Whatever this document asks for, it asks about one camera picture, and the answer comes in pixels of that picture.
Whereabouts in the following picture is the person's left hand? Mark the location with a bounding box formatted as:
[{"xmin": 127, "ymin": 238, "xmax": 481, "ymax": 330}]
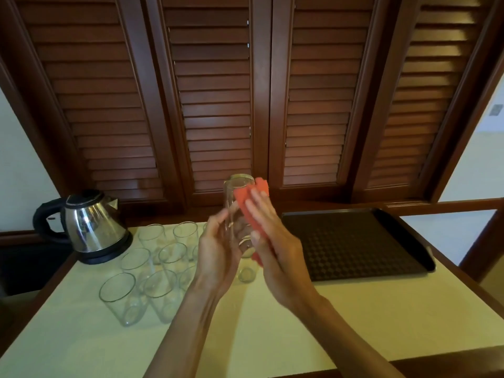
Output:
[{"xmin": 193, "ymin": 208, "xmax": 247, "ymax": 300}]

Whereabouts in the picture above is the red cloth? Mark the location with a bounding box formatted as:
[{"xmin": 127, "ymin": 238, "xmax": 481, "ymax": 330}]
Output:
[{"xmin": 234, "ymin": 176, "xmax": 272, "ymax": 268}]

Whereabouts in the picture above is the person's right hand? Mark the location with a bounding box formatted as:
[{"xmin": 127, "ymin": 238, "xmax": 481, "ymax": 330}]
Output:
[{"xmin": 244, "ymin": 187, "xmax": 322, "ymax": 318}]

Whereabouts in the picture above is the clear drinking glass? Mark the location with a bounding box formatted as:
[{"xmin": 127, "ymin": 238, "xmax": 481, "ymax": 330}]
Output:
[{"xmin": 222, "ymin": 173, "xmax": 257, "ymax": 258}]

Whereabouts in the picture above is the dark brown textured tray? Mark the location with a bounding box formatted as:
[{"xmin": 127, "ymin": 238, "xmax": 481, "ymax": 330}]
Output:
[{"xmin": 280, "ymin": 208, "xmax": 437, "ymax": 282}]

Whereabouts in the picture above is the brown wooden door frame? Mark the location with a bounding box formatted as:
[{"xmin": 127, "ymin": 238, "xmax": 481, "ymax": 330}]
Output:
[{"xmin": 458, "ymin": 208, "xmax": 504, "ymax": 282}]

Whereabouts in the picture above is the brown louvered wooden shutter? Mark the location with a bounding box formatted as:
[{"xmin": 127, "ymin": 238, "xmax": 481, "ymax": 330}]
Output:
[
  {"xmin": 350, "ymin": 0, "xmax": 504, "ymax": 203},
  {"xmin": 267, "ymin": 0, "xmax": 406, "ymax": 201},
  {"xmin": 143, "ymin": 0, "xmax": 272, "ymax": 203},
  {"xmin": 0, "ymin": 0, "xmax": 184, "ymax": 203}
]

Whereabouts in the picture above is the person's left forearm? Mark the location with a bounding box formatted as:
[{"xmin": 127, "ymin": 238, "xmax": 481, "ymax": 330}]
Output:
[{"xmin": 143, "ymin": 279, "xmax": 221, "ymax": 378}]

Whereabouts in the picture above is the steel electric kettle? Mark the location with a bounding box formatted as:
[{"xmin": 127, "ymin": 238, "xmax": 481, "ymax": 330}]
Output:
[
  {"xmin": 77, "ymin": 232, "xmax": 133, "ymax": 266},
  {"xmin": 33, "ymin": 189, "xmax": 133, "ymax": 266}
]

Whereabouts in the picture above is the group of clear glasses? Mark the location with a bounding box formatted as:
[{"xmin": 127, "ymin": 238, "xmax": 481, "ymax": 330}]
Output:
[{"xmin": 98, "ymin": 220, "xmax": 259, "ymax": 327}]

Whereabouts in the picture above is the white paper notice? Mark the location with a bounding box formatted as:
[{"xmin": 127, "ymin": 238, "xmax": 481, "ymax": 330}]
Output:
[{"xmin": 474, "ymin": 74, "xmax": 504, "ymax": 134}]

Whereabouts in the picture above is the brown wooden wall rail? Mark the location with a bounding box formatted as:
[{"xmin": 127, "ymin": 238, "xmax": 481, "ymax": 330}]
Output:
[{"xmin": 387, "ymin": 197, "xmax": 504, "ymax": 217}]

